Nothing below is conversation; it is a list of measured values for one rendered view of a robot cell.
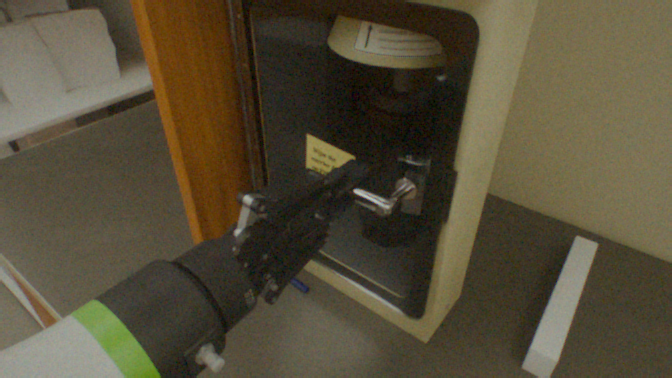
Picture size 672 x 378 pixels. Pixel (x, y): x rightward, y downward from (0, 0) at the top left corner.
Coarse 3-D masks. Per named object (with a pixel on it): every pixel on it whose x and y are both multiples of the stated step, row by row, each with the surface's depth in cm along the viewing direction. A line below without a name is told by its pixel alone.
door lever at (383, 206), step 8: (400, 184) 49; (408, 184) 48; (352, 192) 47; (360, 192) 47; (368, 192) 47; (400, 192) 47; (408, 192) 48; (416, 192) 48; (352, 200) 48; (360, 200) 47; (368, 200) 46; (376, 200) 46; (384, 200) 46; (392, 200) 46; (400, 200) 47; (376, 208) 46; (384, 208) 45; (392, 208) 46
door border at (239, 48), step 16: (240, 0) 51; (240, 16) 53; (240, 32) 54; (240, 48) 55; (240, 64) 57; (240, 96) 60; (256, 128) 61; (256, 144) 63; (256, 160) 65; (256, 176) 67
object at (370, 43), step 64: (256, 0) 50; (320, 0) 44; (384, 0) 40; (256, 64) 55; (320, 64) 48; (384, 64) 43; (448, 64) 39; (320, 128) 53; (384, 128) 47; (448, 128) 42; (384, 192) 51; (448, 192) 46; (320, 256) 67; (384, 256) 57
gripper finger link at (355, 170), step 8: (352, 160) 50; (344, 168) 49; (352, 168) 49; (360, 168) 49; (368, 168) 49; (352, 176) 48; (360, 176) 48; (344, 184) 47; (352, 184) 47; (344, 192) 46; (336, 200) 46
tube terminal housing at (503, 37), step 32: (416, 0) 39; (448, 0) 37; (480, 0) 36; (512, 0) 37; (480, 32) 37; (512, 32) 40; (480, 64) 38; (512, 64) 44; (480, 96) 40; (480, 128) 44; (480, 160) 49; (480, 192) 54; (448, 224) 49; (448, 256) 54; (352, 288) 68; (448, 288) 61
